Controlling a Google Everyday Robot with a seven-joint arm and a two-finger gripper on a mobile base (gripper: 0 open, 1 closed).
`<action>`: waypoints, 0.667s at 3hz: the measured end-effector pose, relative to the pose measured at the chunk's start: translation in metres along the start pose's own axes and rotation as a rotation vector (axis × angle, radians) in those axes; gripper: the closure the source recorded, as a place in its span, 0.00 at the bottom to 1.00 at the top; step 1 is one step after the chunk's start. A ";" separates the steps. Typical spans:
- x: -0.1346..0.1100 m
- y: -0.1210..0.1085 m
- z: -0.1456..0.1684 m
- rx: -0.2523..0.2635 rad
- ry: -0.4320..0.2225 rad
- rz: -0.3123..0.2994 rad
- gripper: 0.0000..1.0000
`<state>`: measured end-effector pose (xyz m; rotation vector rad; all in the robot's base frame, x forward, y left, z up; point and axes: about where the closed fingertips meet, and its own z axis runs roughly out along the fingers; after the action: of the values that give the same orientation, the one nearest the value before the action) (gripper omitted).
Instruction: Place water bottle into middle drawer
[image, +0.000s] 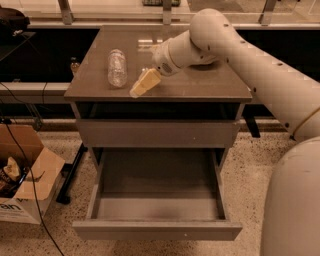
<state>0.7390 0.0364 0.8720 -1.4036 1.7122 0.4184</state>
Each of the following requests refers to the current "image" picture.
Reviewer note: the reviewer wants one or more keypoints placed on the clear plastic water bottle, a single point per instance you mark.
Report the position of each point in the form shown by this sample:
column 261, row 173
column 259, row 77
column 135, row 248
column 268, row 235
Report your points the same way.
column 117, row 68

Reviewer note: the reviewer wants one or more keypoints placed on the black bag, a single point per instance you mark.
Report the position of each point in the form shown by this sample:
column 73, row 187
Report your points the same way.
column 12, row 22

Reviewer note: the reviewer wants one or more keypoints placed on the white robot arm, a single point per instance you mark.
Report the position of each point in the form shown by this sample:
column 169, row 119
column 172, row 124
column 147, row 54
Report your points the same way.
column 291, row 223

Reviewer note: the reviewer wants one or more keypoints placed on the open cardboard box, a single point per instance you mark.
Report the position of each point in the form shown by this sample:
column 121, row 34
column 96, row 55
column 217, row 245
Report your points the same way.
column 40, row 174

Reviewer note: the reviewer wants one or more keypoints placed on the closed grey top drawer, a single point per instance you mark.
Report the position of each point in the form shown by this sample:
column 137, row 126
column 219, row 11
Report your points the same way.
column 157, row 134

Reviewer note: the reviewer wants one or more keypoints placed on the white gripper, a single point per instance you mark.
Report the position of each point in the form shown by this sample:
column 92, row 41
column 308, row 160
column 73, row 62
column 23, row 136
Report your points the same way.
column 162, row 58

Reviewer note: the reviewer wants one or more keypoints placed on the open grey middle drawer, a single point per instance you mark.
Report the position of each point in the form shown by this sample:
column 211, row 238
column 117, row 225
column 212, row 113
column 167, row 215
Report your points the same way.
column 158, row 194

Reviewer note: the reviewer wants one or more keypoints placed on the black table leg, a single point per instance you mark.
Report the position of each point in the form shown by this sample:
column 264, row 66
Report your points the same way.
column 68, row 173

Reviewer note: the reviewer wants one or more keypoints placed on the small bottle behind cabinet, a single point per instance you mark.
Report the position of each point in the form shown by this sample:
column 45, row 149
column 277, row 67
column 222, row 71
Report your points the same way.
column 74, row 65

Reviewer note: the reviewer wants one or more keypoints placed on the grey drawer cabinet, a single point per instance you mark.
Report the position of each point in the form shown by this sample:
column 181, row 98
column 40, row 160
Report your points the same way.
column 212, row 93

